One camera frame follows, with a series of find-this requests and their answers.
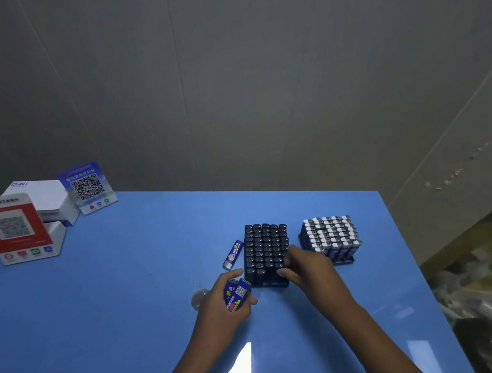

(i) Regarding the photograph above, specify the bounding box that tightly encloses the person's left hand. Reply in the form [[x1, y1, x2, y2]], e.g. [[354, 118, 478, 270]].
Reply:
[[182, 267, 265, 353]]

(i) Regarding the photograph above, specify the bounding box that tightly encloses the person's right hand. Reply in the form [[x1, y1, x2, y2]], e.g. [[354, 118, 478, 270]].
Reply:
[[273, 237, 363, 331]]

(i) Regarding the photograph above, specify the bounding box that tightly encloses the black grid tray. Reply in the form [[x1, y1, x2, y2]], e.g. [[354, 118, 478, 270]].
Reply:
[[296, 212, 366, 271], [238, 220, 296, 293]]

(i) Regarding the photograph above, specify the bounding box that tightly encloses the row of blue lighters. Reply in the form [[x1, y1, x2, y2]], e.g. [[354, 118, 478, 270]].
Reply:
[[297, 212, 365, 266]]

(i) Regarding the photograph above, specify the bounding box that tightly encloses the row of black lighters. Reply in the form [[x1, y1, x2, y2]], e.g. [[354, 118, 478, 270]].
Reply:
[[239, 220, 295, 290]]

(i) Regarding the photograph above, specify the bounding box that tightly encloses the person's right forearm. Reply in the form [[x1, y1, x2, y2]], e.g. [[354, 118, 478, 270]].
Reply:
[[339, 297, 429, 373]]

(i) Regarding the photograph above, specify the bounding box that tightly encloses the dark round disc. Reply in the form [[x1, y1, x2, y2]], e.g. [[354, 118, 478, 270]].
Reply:
[[189, 288, 213, 311]]

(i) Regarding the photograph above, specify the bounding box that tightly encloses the blue code sign stand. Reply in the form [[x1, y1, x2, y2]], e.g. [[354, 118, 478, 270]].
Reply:
[[56, 159, 120, 218]]

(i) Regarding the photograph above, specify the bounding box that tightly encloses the white cardboard box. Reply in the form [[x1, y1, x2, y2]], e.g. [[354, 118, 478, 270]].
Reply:
[[2, 173, 82, 234]]

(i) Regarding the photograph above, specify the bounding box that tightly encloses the red code sign stand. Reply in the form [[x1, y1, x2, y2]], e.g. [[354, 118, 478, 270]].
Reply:
[[0, 188, 71, 267]]

